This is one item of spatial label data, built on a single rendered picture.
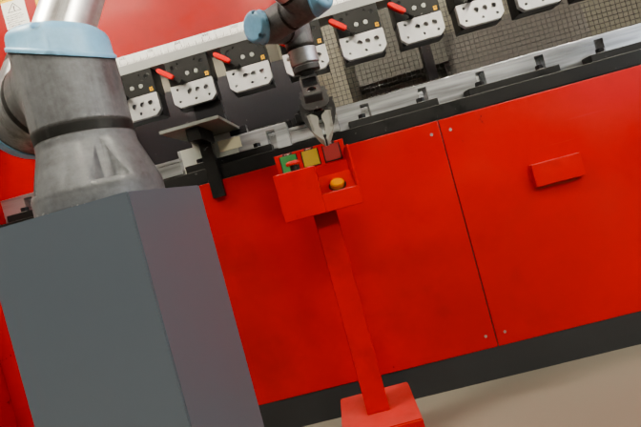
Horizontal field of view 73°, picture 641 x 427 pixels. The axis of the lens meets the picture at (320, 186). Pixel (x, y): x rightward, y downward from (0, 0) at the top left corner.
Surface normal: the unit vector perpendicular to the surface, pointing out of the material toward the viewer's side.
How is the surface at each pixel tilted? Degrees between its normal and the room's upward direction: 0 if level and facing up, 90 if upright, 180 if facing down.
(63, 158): 72
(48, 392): 90
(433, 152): 90
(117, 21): 90
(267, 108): 90
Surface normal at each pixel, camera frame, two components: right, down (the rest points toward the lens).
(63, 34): 0.49, -0.18
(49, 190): -0.31, -0.22
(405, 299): -0.04, 0.01
